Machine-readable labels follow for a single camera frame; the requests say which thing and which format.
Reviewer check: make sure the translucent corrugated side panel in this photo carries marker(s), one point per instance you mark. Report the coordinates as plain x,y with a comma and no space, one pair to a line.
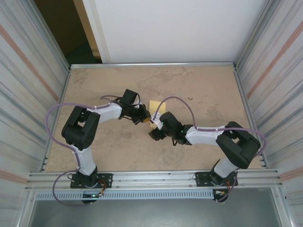
23,82
279,82

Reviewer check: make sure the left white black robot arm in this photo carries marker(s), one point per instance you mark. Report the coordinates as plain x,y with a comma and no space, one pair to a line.
80,127

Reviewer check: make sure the aluminium table side rail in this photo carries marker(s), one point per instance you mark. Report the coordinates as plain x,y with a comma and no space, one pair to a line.
62,94
243,94

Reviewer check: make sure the aluminium corner post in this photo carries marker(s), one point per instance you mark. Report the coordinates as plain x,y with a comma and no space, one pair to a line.
48,35
255,35

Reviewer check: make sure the yellow paper sheet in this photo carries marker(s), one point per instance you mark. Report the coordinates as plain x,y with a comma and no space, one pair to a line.
154,105

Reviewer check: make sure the grey metal sheet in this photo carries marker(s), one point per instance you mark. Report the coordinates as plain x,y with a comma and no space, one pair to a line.
151,215

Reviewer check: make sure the cream door frame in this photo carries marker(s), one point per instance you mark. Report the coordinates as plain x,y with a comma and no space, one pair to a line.
86,23

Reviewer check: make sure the thin aluminium table rail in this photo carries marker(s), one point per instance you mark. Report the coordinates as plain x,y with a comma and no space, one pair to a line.
151,65

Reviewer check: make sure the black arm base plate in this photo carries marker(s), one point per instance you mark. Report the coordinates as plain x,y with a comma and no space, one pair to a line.
106,180
201,178

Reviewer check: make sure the wide aluminium mounting rail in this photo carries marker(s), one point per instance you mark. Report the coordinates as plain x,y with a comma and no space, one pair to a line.
154,183

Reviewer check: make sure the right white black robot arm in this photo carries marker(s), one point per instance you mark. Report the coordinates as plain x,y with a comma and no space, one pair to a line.
236,146

